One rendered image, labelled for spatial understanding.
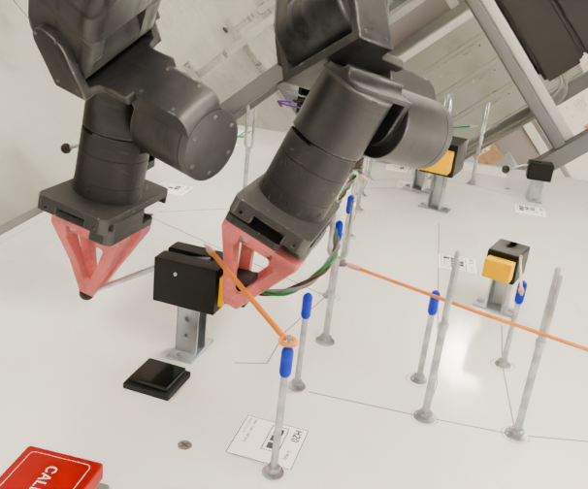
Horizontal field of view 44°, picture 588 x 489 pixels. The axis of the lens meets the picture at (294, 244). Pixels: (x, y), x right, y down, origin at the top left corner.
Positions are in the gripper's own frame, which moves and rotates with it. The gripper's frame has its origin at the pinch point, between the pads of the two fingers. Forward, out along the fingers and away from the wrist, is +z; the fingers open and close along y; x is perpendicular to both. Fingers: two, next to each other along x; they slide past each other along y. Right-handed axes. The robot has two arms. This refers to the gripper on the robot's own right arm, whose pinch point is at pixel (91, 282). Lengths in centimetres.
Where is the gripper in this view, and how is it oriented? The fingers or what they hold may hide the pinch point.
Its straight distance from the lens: 67.2
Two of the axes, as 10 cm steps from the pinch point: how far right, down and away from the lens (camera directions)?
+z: -2.6, 8.7, 4.1
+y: 3.4, -3.2, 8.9
